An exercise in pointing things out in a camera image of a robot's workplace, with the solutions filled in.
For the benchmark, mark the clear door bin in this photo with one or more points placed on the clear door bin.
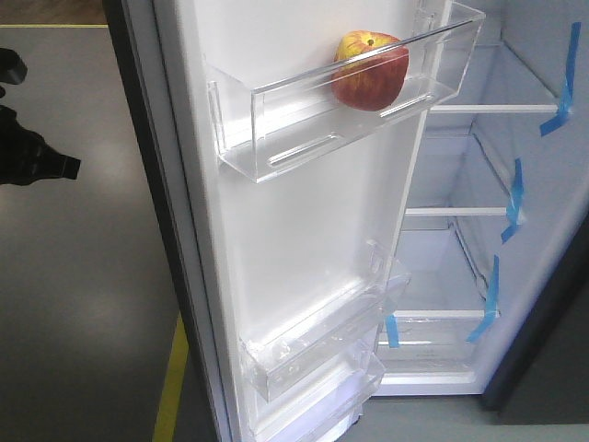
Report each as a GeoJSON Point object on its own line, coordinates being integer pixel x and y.
{"type": "Point", "coordinates": [264, 131]}
{"type": "Point", "coordinates": [323, 407]}
{"type": "Point", "coordinates": [278, 363]}

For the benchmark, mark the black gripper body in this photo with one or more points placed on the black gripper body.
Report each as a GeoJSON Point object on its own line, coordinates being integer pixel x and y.
{"type": "Point", "coordinates": [26, 157]}

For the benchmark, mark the clear lower door bin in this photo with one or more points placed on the clear lower door bin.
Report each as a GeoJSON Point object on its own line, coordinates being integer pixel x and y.
{"type": "Point", "coordinates": [323, 407]}

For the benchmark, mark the clear crisper drawer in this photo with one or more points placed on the clear crisper drawer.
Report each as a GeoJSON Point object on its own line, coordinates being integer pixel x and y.
{"type": "Point", "coordinates": [431, 342]}

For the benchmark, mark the white fridge door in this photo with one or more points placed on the white fridge door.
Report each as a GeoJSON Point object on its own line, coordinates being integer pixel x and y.
{"type": "Point", "coordinates": [248, 259]}

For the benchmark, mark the blue tape strip lower right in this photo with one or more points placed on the blue tape strip lower right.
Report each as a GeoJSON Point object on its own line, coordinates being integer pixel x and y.
{"type": "Point", "coordinates": [491, 303]}

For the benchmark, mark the white fridge interior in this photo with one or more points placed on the white fridge interior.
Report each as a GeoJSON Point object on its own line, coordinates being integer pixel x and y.
{"type": "Point", "coordinates": [465, 167]}

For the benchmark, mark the blue tape strip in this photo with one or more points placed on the blue tape strip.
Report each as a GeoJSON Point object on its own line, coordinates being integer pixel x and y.
{"type": "Point", "coordinates": [564, 108]}
{"type": "Point", "coordinates": [514, 213]}
{"type": "Point", "coordinates": [491, 303]}
{"type": "Point", "coordinates": [392, 331]}

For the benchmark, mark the red yellow apple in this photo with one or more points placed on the red yellow apple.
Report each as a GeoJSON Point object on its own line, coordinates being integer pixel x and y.
{"type": "Point", "coordinates": [374, 83]}

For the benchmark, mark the blue tape strip lower left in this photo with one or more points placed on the blue tape strip lower left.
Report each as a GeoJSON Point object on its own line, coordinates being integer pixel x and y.
{"type": "Point", "coordinates": [392, 331]}

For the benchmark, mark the blue tape strip middle right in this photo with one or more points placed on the blue tape strip middle right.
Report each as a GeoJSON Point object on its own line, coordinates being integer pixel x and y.
{"type": "Point", "coordinates": [514, 213]}

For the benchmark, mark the clear upper door bin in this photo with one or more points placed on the clear upper door bin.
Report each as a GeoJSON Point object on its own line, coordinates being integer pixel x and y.
{"type": "Point", "coordinates": [264, 131]}

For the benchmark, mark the blue tape strip upper right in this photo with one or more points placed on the blue tape strip upper right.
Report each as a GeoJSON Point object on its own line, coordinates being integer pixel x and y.
{"type": "Point", "coordinates": [564, 108]}

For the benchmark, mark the clear middle door bin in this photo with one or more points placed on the clear middle door bin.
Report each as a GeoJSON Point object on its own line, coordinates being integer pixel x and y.
{"type": "Point", "coordinates": [278, 363]}

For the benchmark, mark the yellow floor tape line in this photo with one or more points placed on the yellow floor tape line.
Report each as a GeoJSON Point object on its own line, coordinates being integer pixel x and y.
{"type": "Point", "coordinates": [169, 403]}

